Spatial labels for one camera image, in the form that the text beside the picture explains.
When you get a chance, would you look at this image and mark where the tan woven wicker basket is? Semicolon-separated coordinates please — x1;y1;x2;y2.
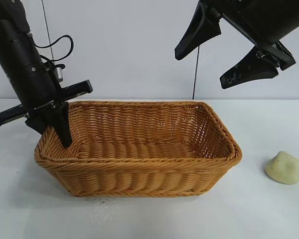
34;100;243;199

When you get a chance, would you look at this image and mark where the pale yellow egg yolk pastry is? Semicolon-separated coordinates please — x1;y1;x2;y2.
265;151;299;185

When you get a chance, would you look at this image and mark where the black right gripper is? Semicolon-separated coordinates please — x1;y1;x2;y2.
174;0;299;90

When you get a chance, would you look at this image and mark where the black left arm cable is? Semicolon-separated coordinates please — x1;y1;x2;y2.
29;34;74;66

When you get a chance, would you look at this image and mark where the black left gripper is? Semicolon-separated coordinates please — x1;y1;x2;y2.
0;56;93;147

